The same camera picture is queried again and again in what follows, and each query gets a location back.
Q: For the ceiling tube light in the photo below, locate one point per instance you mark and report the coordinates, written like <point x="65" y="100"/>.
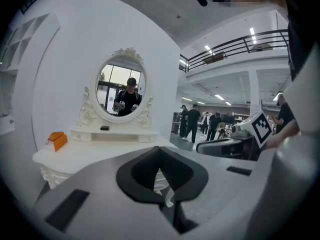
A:
<point x="219" y="97"/>
<point x="253" y="35"/>

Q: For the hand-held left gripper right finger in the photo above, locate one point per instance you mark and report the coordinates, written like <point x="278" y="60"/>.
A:
<point x="220" y="191"/>

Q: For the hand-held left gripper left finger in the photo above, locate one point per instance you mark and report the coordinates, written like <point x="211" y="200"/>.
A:
<point x="100" y="209"/>

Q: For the white shelf unit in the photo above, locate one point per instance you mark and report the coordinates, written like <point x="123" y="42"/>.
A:
<point x="22" y="59"/>

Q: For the black balcony railing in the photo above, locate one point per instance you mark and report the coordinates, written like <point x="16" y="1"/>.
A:
<point x="31" y="0"/>
<point x="237" y="46"/>

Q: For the small black case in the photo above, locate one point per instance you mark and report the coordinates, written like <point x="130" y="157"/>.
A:
<point x="104" y="128"/>

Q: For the white ornate dressing table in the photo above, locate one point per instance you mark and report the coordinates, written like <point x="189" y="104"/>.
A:
<point x="87" y="156"/>

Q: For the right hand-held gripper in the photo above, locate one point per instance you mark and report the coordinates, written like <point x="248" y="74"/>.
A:
<point x="261" y="131"/>

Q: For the person's black shirt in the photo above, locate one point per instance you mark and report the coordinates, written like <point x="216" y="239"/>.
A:
<point x="302" y="29"/>

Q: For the person's right forearm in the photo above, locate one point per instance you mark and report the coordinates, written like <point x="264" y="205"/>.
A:
<point x="282" y="134"/>

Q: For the white oval framed mirror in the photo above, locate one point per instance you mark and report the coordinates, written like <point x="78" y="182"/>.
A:
<point x="120" y="89"/>

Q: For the orange box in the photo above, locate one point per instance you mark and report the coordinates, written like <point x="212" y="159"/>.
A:
<point x="58" y="140"/>

